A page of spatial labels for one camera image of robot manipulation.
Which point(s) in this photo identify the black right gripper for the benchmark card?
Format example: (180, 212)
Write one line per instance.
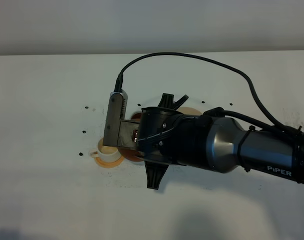
(169, 137)

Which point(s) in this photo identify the brown clay teapot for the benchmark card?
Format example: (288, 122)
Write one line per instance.
(129, 154)

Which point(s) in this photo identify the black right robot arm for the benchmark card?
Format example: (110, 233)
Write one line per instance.
(217, 140)

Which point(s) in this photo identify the round beige teapot tray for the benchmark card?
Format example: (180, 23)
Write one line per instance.
(189, 111)

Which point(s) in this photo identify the white teacup front left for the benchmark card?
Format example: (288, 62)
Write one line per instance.
(107, 154)

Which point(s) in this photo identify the wooden coaster front left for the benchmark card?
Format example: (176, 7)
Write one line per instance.
(108, 165)

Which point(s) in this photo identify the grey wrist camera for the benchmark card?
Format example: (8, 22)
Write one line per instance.
(119, 132)

